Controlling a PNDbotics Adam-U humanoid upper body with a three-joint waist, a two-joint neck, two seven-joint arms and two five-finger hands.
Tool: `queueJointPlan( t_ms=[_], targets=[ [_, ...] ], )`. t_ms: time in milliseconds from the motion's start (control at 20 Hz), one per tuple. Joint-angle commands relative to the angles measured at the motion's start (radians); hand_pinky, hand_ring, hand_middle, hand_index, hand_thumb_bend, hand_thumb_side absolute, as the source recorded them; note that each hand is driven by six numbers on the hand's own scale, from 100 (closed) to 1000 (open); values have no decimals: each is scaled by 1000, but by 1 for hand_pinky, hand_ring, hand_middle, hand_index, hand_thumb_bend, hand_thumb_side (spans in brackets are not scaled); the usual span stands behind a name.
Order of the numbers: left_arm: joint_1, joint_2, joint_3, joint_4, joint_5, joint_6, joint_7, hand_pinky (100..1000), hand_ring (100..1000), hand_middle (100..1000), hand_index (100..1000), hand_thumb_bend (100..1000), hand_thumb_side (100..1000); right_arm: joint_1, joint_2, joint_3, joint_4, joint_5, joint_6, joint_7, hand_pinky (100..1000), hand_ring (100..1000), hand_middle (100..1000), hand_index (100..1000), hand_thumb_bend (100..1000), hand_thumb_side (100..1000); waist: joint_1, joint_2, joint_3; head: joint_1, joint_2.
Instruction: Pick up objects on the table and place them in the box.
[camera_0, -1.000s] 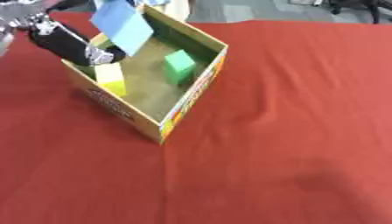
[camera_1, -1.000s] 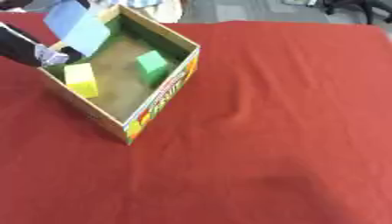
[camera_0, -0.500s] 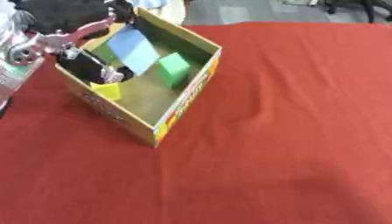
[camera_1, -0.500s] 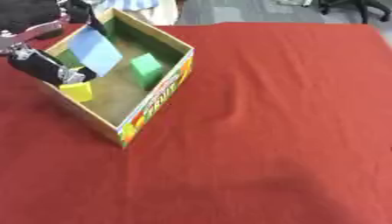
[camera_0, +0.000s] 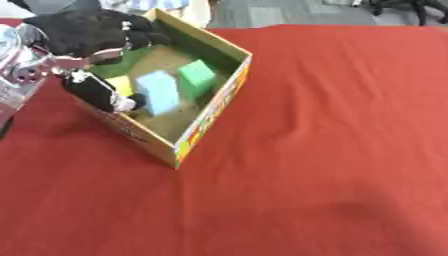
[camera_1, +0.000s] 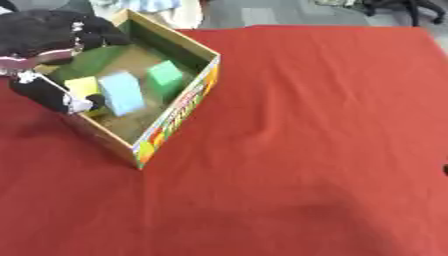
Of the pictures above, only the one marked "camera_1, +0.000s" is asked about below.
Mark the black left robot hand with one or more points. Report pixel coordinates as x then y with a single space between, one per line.
41 31

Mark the tan cardboard box green inside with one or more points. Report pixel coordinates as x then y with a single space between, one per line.
175 110

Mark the light blue block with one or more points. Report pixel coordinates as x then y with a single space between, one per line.
123 93

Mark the person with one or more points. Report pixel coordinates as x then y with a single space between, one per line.
149 8

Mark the yellow block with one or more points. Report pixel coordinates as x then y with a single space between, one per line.
83 86

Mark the black office chair base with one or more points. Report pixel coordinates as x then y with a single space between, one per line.
405 8

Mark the green block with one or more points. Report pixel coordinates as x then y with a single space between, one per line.
165 78

